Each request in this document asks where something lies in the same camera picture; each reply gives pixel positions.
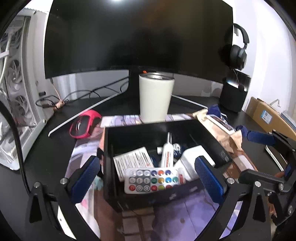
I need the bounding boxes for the white square adapter box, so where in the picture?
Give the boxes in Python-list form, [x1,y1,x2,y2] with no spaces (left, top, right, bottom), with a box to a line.
[174,145,208,183]

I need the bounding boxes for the white cream tube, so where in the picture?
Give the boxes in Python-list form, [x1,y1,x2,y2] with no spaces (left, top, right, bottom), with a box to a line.
[160,132,174,168]

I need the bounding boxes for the white remote colourful buttons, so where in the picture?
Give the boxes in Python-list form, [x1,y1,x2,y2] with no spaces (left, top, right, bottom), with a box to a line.
[124,167,186,195]

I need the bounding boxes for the small white cap bottle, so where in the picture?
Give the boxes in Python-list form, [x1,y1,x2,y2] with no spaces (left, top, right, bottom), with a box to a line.
[157,147,163,155]

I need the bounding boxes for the white medicine carton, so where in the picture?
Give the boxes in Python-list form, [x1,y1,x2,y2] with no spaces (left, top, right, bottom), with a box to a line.
[113,147,154,182]

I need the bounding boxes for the person right hand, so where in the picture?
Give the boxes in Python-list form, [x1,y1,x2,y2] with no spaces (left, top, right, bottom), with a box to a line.
[275,171,285,178]

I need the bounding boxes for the anime printed desk mat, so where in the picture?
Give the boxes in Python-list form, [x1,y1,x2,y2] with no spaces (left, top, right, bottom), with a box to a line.
[65,114,219,240]

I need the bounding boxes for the cardboard box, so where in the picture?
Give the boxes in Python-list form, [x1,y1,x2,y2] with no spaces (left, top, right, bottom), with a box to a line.
[245,97,295,141]

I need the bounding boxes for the smartphone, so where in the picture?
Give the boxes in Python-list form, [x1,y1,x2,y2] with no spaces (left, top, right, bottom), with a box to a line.
[265,146,287,171]

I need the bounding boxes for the beige blue snack bag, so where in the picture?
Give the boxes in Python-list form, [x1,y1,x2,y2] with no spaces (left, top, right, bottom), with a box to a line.
[193,109,257,173]

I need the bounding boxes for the red black computer mouse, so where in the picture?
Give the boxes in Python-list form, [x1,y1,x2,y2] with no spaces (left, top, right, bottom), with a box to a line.
[69,109,102,139]

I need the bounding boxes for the black speaker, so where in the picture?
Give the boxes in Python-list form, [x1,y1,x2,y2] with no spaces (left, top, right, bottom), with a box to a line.
[219,69,251,113]

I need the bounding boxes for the black storage box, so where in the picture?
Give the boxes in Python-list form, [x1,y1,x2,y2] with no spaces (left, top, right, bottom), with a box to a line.
[97,119,233,212]

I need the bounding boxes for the black headphones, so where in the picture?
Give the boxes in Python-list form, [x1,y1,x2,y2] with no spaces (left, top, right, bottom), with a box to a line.
[218,23,249,70]

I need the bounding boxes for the white PC case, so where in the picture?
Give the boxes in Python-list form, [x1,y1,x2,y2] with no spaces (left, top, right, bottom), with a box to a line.
[1,8,54,157]

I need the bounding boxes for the cream tumbler cup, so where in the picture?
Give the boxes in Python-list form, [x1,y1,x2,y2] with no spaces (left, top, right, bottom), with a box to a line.
[139,73,175,123]

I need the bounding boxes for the black curved monitor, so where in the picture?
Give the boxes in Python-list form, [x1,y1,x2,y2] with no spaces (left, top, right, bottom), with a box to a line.
[44,1,233,82]

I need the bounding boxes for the black desk cables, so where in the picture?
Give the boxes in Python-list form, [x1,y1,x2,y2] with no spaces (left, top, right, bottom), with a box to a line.
[35,77,130,110]

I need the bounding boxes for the black camera cable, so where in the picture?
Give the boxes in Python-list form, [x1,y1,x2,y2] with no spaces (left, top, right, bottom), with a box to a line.
[0,100,32,193]

